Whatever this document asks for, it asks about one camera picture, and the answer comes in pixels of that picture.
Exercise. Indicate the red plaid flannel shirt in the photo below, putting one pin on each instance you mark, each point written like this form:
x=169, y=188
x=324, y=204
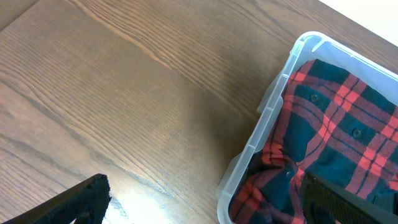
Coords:
x=332, y=124

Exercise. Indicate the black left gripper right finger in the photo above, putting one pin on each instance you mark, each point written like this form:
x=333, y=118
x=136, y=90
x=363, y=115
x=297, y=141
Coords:
x=326, y=202

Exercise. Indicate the clear plastic storage bin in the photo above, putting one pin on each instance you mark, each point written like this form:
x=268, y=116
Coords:
x=309, y=46

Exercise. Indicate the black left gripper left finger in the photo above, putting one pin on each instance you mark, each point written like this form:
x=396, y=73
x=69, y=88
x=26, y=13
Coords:
x=86, y=202

